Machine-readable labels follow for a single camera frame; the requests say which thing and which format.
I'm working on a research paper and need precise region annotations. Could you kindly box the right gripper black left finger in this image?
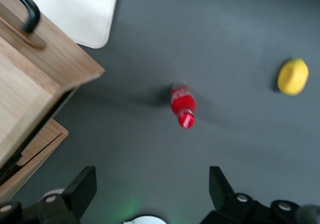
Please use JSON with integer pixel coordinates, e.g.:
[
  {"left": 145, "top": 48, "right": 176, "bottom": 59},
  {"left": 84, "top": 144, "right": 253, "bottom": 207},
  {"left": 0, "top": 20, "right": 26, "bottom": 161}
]
[{"left": 0, "top": 166, "right": 98, "bottom": 224}]

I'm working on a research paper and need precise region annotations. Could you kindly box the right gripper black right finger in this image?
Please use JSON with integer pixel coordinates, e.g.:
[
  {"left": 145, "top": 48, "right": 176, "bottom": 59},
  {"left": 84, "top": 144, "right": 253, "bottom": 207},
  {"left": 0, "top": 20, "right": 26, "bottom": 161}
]
[{"left": 199, "top": 166, "right": 301, "bottom": 224}]

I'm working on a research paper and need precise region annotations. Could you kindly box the wooden drawer cabinet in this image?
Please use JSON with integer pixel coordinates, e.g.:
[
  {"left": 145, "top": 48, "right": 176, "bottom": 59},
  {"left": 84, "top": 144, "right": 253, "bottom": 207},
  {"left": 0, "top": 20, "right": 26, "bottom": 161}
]
[{"left": 0, "top": 133, "right": 62, "bottom": 204}]

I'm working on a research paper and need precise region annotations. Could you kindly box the red soda bottle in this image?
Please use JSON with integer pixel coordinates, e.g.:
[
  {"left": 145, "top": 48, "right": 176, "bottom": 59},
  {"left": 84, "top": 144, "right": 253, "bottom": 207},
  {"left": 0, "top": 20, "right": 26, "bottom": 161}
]
[{"left": 169, "top": 81, "right": 197, "bottom": 130}]

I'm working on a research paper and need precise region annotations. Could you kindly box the yellow lemon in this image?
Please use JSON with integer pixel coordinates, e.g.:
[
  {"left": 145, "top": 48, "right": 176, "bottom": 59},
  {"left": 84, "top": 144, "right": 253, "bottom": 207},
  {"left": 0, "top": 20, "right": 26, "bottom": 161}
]
[{"left": 277, "top": 58, "right": 310, "bottom": 96}]

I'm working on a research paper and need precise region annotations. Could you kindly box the beige plastic tray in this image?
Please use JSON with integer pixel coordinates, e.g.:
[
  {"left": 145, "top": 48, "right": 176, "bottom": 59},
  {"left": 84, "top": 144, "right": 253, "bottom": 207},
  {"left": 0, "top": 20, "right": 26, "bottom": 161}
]
[{"left": 14, "top": 0, "right": 120, "bottom": 49}]

